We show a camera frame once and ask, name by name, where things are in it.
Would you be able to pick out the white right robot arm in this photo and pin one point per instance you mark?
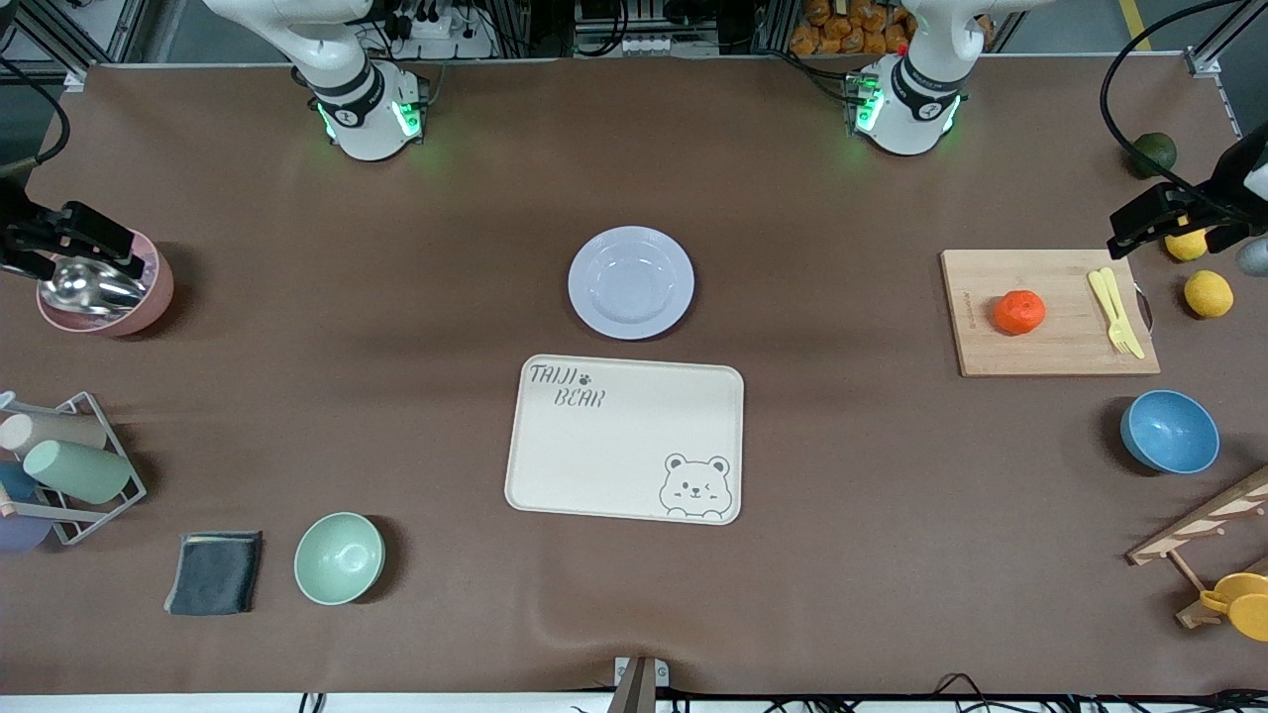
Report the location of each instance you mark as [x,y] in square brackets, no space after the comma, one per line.
[367,114]

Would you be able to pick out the dark grey folded cloth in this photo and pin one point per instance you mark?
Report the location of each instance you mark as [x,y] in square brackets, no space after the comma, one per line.
[214,573]

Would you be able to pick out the orange fruit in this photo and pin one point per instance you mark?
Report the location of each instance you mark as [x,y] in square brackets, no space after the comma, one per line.
[1018,312]

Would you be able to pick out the beige cup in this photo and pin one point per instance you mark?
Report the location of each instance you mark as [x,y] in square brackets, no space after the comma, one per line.
[54,431]

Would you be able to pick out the brown table mat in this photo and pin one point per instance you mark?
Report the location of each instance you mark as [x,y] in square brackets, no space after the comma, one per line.
[842,574]

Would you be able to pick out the blue bowl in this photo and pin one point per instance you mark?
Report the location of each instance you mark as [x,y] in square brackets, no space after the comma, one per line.
[1171,433]

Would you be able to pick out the yellow cup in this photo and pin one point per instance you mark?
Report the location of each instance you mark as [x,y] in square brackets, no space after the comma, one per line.
[1243,604]

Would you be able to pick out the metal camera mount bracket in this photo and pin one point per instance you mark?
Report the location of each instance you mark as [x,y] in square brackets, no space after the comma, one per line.
[639,681]

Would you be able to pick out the cream bear print tray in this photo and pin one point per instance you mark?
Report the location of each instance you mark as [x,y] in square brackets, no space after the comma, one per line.
[614,446]

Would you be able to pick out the pink bowl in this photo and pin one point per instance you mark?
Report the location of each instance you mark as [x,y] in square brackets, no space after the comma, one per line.
[149,297]

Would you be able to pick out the white power strip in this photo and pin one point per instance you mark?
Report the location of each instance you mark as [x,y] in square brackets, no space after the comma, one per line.
[441,35]

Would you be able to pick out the mint green bowl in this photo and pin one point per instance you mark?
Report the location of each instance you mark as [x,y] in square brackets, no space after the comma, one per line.
[339,559]

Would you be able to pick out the blue cup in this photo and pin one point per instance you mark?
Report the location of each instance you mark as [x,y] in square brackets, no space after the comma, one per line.
[14,481]

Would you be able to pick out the yellow plastic fork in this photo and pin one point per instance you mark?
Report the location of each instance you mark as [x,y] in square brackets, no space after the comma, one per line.
[1109,312]

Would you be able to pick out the pile of orange toys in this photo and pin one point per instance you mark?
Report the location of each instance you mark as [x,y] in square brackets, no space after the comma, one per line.
[847,28]

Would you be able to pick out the mint green cup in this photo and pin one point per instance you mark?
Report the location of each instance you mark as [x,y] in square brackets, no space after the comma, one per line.
[77,471]

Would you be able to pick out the yellow lemon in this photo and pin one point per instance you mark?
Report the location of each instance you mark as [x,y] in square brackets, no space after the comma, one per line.
[1187,245]
[1209,294]

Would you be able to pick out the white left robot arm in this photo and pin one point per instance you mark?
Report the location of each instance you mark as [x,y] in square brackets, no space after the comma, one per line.
[906,114]

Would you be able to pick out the wooden peg drying rack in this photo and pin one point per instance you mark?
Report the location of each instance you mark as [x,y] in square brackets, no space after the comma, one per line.
[1204,520]

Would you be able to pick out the purple cup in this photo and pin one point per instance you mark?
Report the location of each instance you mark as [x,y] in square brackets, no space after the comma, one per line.
[20,532]

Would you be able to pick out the lavender round plate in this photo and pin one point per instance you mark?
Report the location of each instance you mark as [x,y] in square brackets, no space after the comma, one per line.
[631,283]

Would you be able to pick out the aluminium frame corner profile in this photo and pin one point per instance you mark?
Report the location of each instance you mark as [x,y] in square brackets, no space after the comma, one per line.
[1211,74]

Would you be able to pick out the yellow plastic knife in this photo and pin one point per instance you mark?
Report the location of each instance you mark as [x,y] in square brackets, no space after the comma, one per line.
[1122,312]

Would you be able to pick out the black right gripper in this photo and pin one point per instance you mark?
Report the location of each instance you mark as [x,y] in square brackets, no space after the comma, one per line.
[12,220]

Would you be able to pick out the bamboo cutting board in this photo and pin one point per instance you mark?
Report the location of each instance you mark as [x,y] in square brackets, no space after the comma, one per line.
[1050,347]

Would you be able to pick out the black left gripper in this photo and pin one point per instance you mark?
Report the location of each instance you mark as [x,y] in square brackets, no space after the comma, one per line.
[1221,190]

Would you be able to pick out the dark green avocado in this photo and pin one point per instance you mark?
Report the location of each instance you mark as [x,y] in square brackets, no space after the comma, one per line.
[1155,154]

